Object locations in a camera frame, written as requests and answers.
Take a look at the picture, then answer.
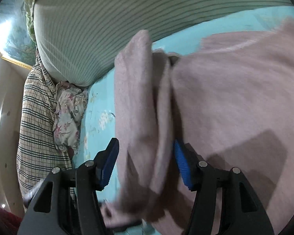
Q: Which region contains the pink fuzzy sweater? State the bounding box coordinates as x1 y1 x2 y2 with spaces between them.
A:
100 16 294 235

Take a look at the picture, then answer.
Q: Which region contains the plaid beige blanket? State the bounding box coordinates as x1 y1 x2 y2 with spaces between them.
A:
16 54 72 207

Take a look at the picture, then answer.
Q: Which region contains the turquoise floral bed sheet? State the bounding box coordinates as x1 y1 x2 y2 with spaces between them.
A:
72 4 294 235

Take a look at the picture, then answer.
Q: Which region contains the floral quilted blanket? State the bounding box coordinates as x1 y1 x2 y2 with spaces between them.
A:
53 81 88 154

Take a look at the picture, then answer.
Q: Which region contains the green striped pillow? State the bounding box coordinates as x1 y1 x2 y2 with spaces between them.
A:
33 0 291 87

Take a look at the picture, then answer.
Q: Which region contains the framed landscape picture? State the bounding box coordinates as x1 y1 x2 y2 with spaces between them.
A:
0 0 36 69

